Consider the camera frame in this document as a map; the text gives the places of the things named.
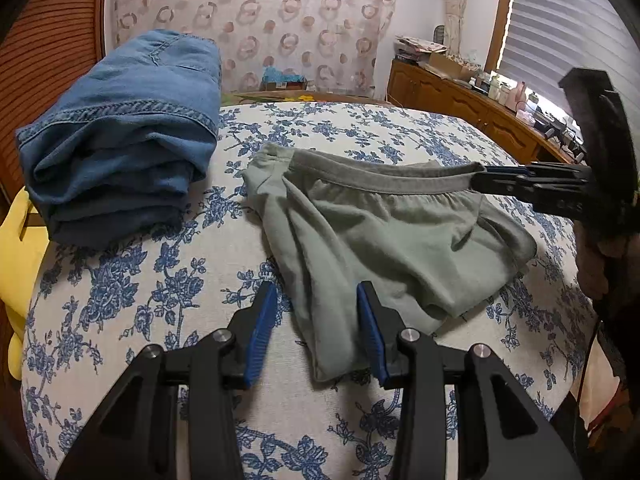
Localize stack of papers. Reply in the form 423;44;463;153
394;34;448;63

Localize wooden sideboard cabinet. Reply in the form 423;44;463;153
387;57;581;166

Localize wooden louvred wardrobe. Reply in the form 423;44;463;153
0;0;108;201

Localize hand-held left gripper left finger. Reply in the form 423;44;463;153
55;281;279;480

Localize person's right hand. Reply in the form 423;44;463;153
577;235;616;302

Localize colourful flower blanket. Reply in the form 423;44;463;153
232;91;396;107

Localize yellow plush toy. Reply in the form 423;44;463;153
0;187;51;381

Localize grey-green pants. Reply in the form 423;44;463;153
242;141;538;383

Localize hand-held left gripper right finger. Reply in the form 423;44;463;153
356;281;583;480

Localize row of small bottles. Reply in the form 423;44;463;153
470;70;526;108

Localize cardboard box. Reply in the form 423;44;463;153
425;52;476;81

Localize blue floral white bedsheet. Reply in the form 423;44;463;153
20;101;598;480

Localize black handheld devices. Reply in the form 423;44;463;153
542;119;587;155

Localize cream lace curtain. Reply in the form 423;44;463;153
442;0;476;56

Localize folded blue jeans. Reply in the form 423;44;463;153
15;29;223;250

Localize circle patterned curtain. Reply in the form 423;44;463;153
102;0;398;98

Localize striped window blind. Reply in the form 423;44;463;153
497;0;640;126

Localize box with blue cloth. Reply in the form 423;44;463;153
262;65;308;92

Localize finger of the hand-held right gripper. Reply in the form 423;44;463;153
470;175;591;214
480;162;589;182

